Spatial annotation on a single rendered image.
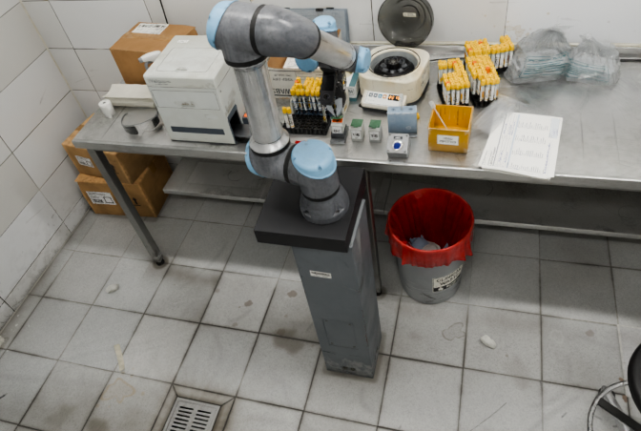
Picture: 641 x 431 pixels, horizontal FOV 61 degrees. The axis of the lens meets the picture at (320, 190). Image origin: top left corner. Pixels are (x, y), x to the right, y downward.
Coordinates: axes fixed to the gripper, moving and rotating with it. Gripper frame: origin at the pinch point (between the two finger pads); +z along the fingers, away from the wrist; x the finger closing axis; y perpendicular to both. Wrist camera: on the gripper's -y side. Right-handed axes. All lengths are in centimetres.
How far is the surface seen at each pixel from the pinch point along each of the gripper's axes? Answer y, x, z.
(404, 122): 2.5, -23.6, 4.5
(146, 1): 60, 98, -15
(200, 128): -6, 51, 3
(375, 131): -2.1, -13.8, 5.0
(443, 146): -5.5, -37.1, 7.8
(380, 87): 19.9, -12.5, 2.3
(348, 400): -60, -5, 98
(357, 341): -49, -10, 68
